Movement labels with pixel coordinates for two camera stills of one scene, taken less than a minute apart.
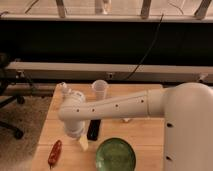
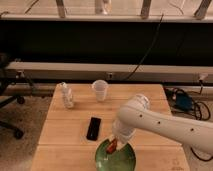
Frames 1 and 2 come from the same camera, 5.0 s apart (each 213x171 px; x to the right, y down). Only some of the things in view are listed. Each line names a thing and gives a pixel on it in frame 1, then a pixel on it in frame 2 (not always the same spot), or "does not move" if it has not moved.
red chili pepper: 54,153 -> 112,146
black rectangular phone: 93,130 does not move
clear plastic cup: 100,87 does not move
